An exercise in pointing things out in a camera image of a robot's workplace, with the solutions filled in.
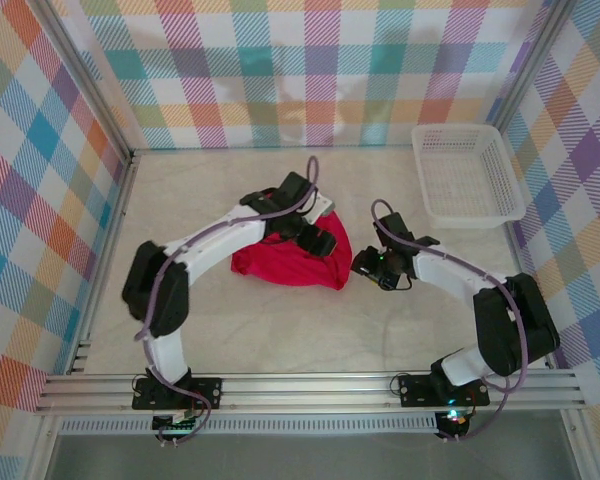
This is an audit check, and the red t-shirt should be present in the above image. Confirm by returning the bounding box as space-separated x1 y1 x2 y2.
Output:
229 209 355 294

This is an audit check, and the white plastic basket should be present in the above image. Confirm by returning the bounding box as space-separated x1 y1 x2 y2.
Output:
410 123 527 230

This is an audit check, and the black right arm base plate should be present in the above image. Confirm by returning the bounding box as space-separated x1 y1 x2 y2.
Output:
397 372 491 407

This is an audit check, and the wide aluminium mounting rail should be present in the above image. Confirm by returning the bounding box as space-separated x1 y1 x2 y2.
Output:
33 368 589 415

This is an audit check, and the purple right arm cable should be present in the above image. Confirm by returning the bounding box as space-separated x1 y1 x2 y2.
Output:
370 198 526 444

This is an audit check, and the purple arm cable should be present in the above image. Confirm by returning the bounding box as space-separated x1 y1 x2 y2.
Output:
134 154 326 446
370 198 526 444

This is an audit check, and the slotted grey cable duct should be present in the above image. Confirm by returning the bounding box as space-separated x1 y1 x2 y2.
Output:
59 412 439 435

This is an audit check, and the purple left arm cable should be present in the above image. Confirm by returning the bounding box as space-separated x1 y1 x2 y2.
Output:
134 154 326 446

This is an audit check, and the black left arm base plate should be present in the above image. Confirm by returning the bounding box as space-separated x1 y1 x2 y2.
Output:
131 377 224 412

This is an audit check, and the aluminium frame post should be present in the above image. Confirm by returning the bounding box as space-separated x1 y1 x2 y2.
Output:
32 0 141 161
489 0 581 136

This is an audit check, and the aluminium frame leg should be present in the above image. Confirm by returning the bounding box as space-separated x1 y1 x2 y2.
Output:
24 414 64 480
562 409 600 480

